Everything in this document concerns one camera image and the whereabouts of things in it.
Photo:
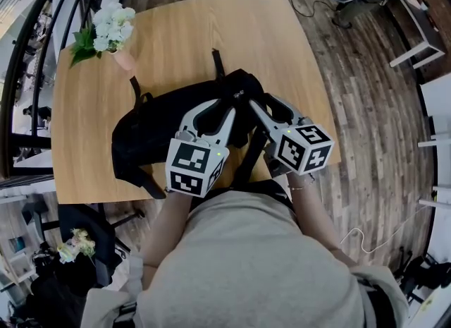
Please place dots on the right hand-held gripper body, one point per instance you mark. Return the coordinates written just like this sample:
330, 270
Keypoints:
306, 150

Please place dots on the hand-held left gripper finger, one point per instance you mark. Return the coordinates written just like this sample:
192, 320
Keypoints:
227, 129
192, 115

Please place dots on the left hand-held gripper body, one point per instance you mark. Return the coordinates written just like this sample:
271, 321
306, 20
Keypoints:
186, 159

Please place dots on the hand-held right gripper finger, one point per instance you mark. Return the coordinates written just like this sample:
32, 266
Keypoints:
266, 122
290, 109

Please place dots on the black duffel bag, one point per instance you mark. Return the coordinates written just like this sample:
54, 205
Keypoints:
151, 125

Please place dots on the person's left forearm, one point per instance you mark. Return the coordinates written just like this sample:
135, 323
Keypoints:
169, 235

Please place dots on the person's right forearm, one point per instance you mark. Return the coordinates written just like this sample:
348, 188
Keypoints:
313, 220

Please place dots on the person's black trousers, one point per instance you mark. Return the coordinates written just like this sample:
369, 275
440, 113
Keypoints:
260, 189

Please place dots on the wooden table with white legs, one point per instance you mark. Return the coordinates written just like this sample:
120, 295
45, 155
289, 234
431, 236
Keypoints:
176, 37

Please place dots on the pink vase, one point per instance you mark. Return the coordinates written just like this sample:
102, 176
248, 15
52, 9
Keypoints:
125, 60

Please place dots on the black office chair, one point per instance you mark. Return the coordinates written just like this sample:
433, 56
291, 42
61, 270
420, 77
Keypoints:
91, 224

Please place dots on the white flowers with green leaves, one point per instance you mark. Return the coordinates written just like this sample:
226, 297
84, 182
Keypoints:
109, 27

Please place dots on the person's grey shirt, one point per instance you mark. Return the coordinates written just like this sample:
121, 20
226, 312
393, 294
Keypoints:
246, 266

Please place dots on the pale wrapped flower bouquet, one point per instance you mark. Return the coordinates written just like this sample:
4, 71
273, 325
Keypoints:
77, 245

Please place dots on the white side table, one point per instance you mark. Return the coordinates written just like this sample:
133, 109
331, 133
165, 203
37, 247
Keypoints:
423, 27

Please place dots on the black tripod equipment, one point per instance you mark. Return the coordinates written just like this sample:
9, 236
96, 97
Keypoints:
430, 273

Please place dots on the black metal railing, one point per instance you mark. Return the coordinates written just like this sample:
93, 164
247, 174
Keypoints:
17, 72

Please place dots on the white metal frame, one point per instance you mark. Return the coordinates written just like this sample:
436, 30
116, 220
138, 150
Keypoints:
435, 139

